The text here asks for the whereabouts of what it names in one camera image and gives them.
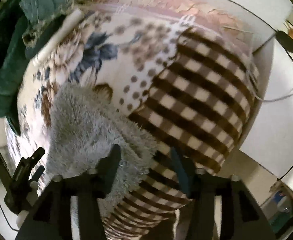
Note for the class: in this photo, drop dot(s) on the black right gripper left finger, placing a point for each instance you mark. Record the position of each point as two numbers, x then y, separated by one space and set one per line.
50 217

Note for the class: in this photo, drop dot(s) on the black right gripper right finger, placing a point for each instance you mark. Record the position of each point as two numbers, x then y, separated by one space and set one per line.
241 216

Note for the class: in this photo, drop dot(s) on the grey fluffy fleece pants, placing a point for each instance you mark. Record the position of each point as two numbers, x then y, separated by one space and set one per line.
84 126

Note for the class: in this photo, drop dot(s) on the dark green clothing pile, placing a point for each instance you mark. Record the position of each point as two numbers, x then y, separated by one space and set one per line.
25 27

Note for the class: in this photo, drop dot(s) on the floral and checkered blanket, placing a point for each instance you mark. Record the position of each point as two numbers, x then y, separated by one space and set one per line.
187 85

